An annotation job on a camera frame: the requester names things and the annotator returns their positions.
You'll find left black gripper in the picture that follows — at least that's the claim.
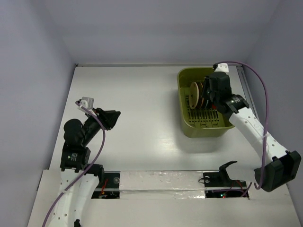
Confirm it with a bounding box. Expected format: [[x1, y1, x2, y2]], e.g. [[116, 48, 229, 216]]
[[81, 106, 120, 144]]

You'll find brown yellow plate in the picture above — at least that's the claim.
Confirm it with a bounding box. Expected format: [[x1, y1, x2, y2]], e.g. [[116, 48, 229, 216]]
[[197, 82, 205, 109]]

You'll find beige patterned plate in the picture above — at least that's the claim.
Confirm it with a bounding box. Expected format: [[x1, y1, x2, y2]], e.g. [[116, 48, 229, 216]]
[[188, 82, 199, 109]]

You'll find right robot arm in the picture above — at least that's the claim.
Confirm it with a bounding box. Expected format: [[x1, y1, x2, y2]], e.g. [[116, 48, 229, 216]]
[[202, 72, 302, 192]]

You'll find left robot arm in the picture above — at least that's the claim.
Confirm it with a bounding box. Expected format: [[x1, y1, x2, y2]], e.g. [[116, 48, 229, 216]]
[[42, 106, 121, 227]]

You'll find olive green dish rack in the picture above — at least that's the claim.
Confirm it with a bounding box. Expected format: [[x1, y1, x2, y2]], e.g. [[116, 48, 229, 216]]
[[177, 67, 234, 138]]

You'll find foil covered base bar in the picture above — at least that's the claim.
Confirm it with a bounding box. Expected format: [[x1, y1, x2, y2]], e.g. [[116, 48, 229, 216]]
[[119, 171, 205, 200]]

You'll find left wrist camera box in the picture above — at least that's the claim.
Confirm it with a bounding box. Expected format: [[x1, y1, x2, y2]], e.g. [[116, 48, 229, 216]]
[[75, 96, 94, 111]]

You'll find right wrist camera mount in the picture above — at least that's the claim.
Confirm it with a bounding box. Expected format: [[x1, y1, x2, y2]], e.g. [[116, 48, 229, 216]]
[[213, 63, 229, 74]]

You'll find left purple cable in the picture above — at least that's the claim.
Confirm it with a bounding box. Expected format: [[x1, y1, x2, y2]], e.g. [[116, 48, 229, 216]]
[[42, 100, 107, 227]]

